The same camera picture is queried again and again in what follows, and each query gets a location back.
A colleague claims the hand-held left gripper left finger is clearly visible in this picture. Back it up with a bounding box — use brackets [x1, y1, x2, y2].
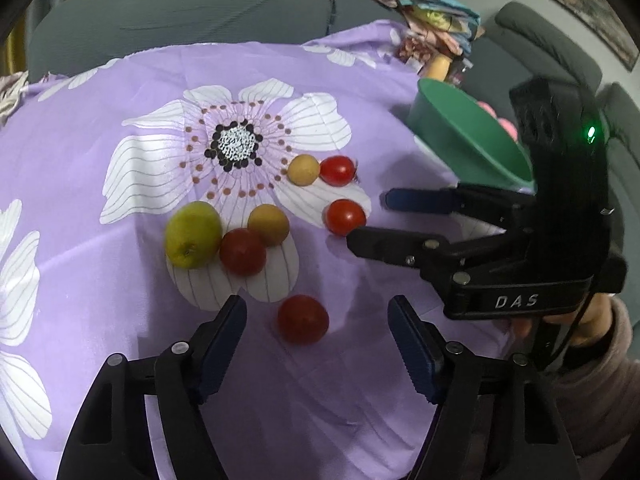
[56, 294, 248, 480]

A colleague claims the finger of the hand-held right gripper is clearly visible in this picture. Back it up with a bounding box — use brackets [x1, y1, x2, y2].
[382, 183, 536, 233]
[346, 226, 531, 286]

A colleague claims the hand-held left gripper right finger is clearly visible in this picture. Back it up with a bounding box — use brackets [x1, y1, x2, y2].
[387, 295, 576, 480]

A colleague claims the red cherry tomato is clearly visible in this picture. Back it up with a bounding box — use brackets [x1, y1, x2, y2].
[319, 155, 360, 187]
[277, 294, 330, 345]
[219, 227, 267, 277]
[324, 199, 367, 237]

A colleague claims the green bowl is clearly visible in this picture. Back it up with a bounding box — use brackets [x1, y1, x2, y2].
[406, 77, 535, 192]

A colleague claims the small tan round fruit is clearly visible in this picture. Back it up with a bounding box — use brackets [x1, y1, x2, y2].
[287, 154, 321, 187]

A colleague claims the large tan round fruit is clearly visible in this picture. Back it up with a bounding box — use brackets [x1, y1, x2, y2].
[247, 203, 290, 247]

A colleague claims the green round fruit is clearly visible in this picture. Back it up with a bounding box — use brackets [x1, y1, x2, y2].
[165, 201, 223, 269]

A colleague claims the person's right forearm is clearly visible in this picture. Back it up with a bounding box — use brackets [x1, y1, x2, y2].
[545, 300, 640, 480]

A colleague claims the person's right hand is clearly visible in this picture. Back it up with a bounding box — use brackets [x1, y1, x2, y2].
[510, 292, 615, 351]

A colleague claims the pink plush toy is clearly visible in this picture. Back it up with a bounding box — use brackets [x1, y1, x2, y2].
[477, 100, 521, 143]

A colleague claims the yellow bottle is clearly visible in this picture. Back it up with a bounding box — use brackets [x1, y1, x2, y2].
[425, 55, 453, 81]

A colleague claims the purple floral cloth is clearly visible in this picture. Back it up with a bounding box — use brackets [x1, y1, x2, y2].
[0, 19, 536, 480]

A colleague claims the pile of folded clothes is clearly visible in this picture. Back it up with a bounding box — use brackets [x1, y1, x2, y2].
[397, 0, 483, 58]

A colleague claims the grey sofa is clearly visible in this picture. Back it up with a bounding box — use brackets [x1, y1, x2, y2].
[27, 0, 640, 131]

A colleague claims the striped beige cloth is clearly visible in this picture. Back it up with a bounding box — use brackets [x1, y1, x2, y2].
[0, 72, 31, 126]

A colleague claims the large framed wall picture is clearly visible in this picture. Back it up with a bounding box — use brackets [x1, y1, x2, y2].
[545, 0, 640, 72]

